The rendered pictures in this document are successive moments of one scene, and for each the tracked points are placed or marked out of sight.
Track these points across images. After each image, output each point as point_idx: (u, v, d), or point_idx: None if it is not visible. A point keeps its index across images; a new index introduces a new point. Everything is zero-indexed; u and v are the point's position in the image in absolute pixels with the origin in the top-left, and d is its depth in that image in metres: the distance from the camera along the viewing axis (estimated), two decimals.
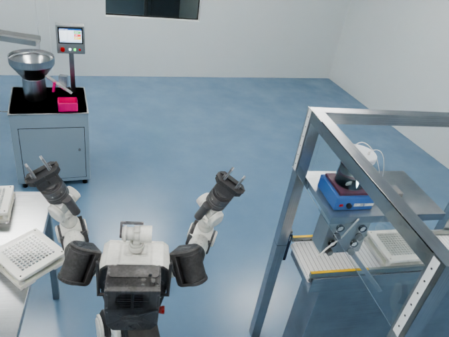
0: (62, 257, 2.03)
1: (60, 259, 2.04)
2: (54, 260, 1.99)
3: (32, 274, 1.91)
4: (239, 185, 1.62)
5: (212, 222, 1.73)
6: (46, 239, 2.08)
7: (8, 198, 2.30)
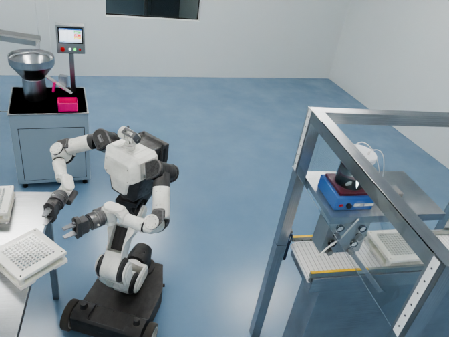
0: (62, 257, 2.03)
1: (60, 259, 2.04)
2: (54, 260, 1.99)
3: (32, 274, 1.91)
4: (47, 208, 2.13)
5: (74, 186, 2.31)
6: (46, 239, 2.08)
7: (8, 198, 2.30)
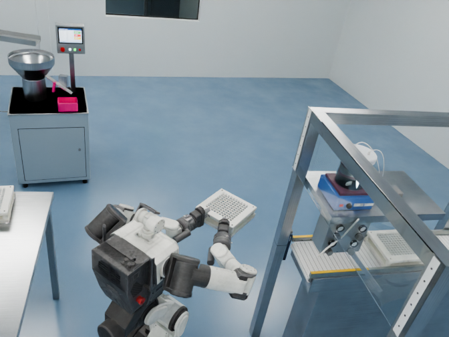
0: None
1: None
2: (203, 202, 2.33)
3: (214, 194, 2.42)
4: None
5: (210, 250, 1.99)
6: (218, 216, 2.23)
7: (8, 198, 2.30)
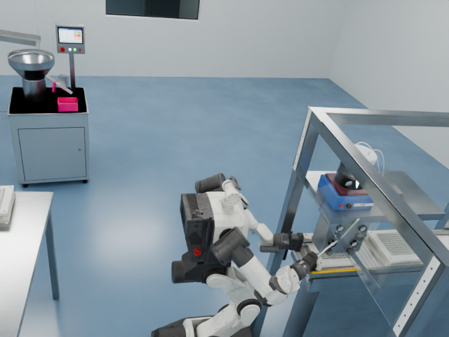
0: None
1: None
2: (313, 233, 2.40)
3: None
4: None
5: (278, 269, 2.11)
6: (313, 250, 2.27)
7: (8, 198, 2.30)
